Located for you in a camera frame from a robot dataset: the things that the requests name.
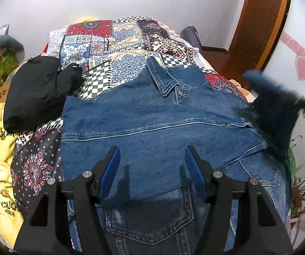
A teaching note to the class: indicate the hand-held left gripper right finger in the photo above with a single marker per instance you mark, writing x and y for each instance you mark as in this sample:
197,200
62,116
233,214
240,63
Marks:
196,172

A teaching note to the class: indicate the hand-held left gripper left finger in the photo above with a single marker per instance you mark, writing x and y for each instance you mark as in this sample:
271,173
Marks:
109,172

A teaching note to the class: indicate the patchwork printed blanket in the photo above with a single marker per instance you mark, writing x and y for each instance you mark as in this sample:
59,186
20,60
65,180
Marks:
115,50

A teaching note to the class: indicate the dark green neck pillow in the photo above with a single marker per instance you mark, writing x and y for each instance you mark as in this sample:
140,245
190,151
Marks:
8,45

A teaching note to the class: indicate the yellow printed towel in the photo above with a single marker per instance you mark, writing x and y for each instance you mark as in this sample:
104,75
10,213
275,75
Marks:
3,170

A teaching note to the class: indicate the wooden door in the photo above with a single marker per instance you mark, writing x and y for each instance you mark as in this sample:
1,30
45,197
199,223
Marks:
261,18

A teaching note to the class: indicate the black folded garment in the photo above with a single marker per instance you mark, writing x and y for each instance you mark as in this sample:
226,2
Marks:
35,93

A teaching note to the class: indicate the yellow curved tube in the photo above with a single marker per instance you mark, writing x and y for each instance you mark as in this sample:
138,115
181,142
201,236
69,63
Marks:
86,19

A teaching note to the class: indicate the blue denim jacket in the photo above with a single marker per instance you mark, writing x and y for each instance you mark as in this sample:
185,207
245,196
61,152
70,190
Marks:
147,117

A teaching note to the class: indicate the dark grey pillow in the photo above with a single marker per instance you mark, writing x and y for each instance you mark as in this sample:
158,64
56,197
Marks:
191,37

